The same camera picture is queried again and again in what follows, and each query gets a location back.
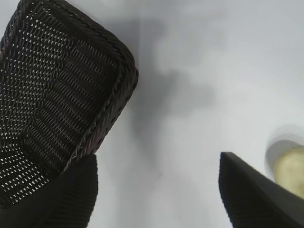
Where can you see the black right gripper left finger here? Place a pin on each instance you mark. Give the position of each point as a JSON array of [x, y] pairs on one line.
[[59, 204]]

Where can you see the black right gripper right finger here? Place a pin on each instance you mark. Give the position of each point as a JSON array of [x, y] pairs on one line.
[[256, 202]]

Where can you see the pale yellow egg yolk pastry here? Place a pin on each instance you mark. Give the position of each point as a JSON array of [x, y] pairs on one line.
[[292, 166]]

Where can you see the dark brown wicker basket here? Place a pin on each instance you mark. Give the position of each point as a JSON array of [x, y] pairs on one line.
[[57, 90]]

